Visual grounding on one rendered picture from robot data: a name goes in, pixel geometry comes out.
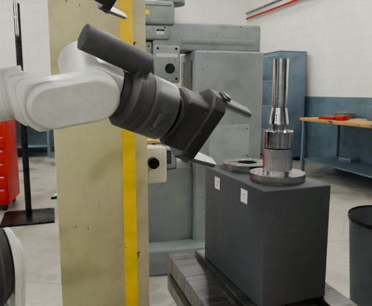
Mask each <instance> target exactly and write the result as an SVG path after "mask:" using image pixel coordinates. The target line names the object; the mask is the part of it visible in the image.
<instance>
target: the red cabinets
mask: <svg viewBox="0 0 372 306"><path fill-rule="evenodd" d="M19 193H20V189H19V170H18V151H17V141H16V122H15V120H9V121H2V122H0V205H3V210H4V211H6V210H7V209H8V204H10V203H11V202H13V201H16V197H17V195H18V194H19Z"/></svg>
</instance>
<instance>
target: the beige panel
mask: <svg viewBox="0 0 372 306"><path fill-rule="evenodd" d="M95 2H96V1H94V0H47V10H48V23H49V47H50V71H51V75H57V74H60V70H59V67H58V57H59V55H60V53H61V51H62V50H63V49H64V48H65V47H66V46H67V45H68V44H70V43H72V42H75V41H78V38H79V36H80V33H81V31H82V29H83V27H84V26H85V25H86V24H87V23H89V24H91V25H93V26H95V27H97V28H99V29H101V30H103V31H105V32H107V33H109V34H112V35H114V36H116V37H118V38H120V39H122V40H124V41H126V42H128V43H130V44H132V45H134V46H136V47H138V48H140V49H142V50H144V51H146V33H145V0H116V2H115V4H114V5H113V7H114V8H116V9H118V10H120V11H121V12H123V13H125V15H126V16H127V18H126V19H122V18H119V17H117V16H114V15H112V14H110V13H108V14H106V13H104V12H103V11H102V10H100V9H98V7H97V5H96V3H95ZM53 133H54V146H55V170H56V184H57V208H58V232H59V245H60V270H61V294H62V306H150V286H149V243H148V160H147V137H145V136H143V135H139V134H137V133H134V132H131V131H128V130H126V129H122V128H120V127H117V126H114V125H112V124H111V122H110V120H109V118H107V119H105V120H102V121H98V122H94V123H88V124H82V125H78V126H72V127H66V128H62V129H54V130H53Z"/></svg>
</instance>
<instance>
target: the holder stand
mask: <svg viewBox="0 0 372 306"><path fill-rule="evenodd" d="M330 190H331V187H330V185H329V184H326V183H322V182H319V181H316V180H313V179H310V178H306V173H305V172H303V171H301V170H298V169H292V173H290V174H285V175H275V174H267V173H264V172H263V160H261V159H254V158H234V159H228V160H224V161H223V165H216V166H215V167H214V168H211V167H208V166H206V167H205V257H206V258H207V259H208V260H209V261H210V262H211V263H213V264H214V265H215V266H216V267H217V268H218V269H219V270H220V271H221V272H222V273H223V274H225V275H226V276H227V277H228V278H229V279H230V280H231V281H232V282H233V283H234V284H235V285H236V286H237V287H238V288H239V289H240V290H241V291H242V292H243V293H244V294H245V295H247V296H248V297H249V298H250V299H251V300H252V301H253V302H254V303H255V304H256V305H257V306H281V305H286V304H291V303H294V302H300V301H305V300H308V299H314V298H319V297H322V296H324V295H325V279H326V257H327V246H328V224H329V202H330Z"/></svg>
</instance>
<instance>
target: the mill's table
mask: <svg viewBox="0 0 372 306"><path fill-rule="evenodd" d="M168 291H169V292H170V294H171V296H172V298H173V299H174V301H175V303H176V305H177V306H257V305H256V304H255V303H254V302H253V301H252V300H251V299H250V298H249V297H248V296H247V295H245V294H244V293H243V292H242V291H241V290H240V289H239V288H238V287H237V286H236V285H235V284H234V283H233V282H232V281H231V280H230V279H229V278H228V277H227V276H226V275H225V274H223V273H222V272H221V271H220V270H219V269H218V268H217V267H216V266H215V265H214V264H213V263H211V262H210V261H209V260H208V259H207V258H206V257H205V249H203V250H196V251H195V257H192V256H191V255H190V254H189V252H188V251H184V252H179V253H170V254H168ZM281 306H358V305H357V304H355V303H354V302H353V301H351V300H350V299H348V298H347V297H346V296H344V295H343V294H342V293H340V292H338V291H337V290H336V289H334V288H333V287H331V286H330V285H328V284H327V283H325V295H324V296H322V297H317V298H313V299H308V300H305V301H300V302H294V303H291V304H286V305H281Z"/></svg>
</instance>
